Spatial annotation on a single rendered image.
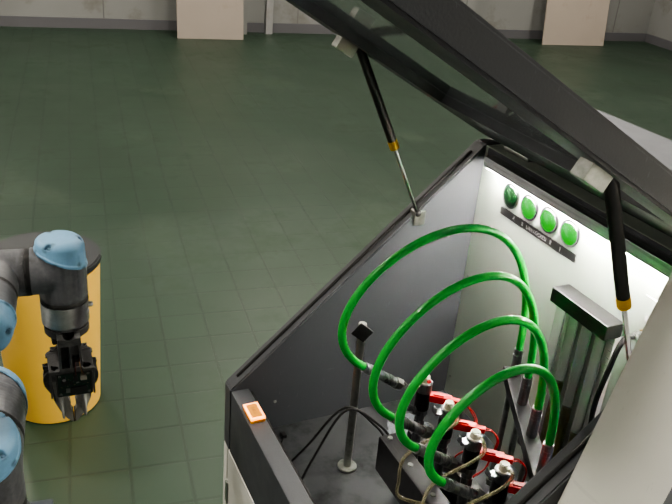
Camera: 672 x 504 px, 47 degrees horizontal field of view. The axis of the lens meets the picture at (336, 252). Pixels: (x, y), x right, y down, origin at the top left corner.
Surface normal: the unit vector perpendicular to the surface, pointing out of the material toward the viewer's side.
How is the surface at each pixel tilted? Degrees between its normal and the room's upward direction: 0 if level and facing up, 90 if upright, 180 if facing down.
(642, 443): 76
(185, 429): 0
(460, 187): 90
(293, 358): 90
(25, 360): 93
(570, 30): 82
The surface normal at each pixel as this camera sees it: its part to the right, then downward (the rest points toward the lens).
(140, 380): 0.08, -0.89
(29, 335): -0.02, 0.48
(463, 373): -0.91, 0.11
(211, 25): 0.30, 0.31
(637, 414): -0.86, -0.10
